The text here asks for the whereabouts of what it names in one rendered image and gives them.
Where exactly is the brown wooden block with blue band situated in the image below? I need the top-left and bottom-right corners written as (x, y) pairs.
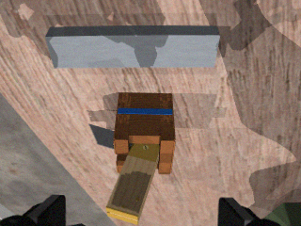
top-left (113, 92), bottom-right (176, 174)

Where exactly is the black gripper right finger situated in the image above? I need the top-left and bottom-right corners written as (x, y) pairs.
top-left (217, 198), bottom-right (280, 226)

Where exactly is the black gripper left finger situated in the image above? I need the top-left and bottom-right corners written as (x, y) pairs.
top-left (0, 195), bottom-right (66, 226)

